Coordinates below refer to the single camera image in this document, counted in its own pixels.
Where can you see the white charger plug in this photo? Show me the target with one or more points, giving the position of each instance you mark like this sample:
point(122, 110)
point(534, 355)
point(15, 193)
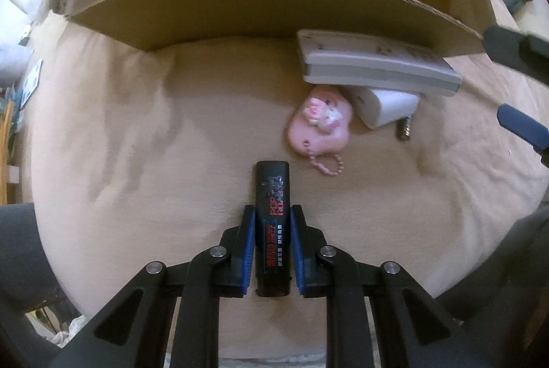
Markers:
point(381, 106)

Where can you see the white bathroom scale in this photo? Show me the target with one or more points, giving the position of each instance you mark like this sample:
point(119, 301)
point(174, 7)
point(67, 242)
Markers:
point(32, 83)

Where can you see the white and green plastic bag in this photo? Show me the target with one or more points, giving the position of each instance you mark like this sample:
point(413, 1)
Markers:
point(70, 329)

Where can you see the person's grey right trouser leg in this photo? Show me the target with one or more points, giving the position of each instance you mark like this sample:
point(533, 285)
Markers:
point(506, 273)

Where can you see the small metal cylinder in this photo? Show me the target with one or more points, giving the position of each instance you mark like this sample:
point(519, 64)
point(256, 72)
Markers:
point(405, 128)

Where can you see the black printed candy pack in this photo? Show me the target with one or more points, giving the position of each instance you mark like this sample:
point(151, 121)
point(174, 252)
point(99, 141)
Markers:
point(272, 201)

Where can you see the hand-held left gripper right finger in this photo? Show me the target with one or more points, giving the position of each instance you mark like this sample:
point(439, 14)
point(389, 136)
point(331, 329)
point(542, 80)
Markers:
point(298, 252)

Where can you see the yellow wooden chair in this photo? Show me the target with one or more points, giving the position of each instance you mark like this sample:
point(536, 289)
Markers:
point(6, 145)

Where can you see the grey plastic bag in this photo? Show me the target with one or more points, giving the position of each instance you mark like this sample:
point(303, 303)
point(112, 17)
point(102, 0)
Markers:
point(10, 59)

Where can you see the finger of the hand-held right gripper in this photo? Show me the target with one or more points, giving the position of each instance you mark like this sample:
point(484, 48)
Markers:
point(514, 48)
point(523, 126)

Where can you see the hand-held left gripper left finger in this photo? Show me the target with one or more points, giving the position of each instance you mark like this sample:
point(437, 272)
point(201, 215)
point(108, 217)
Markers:
point(248, 252)

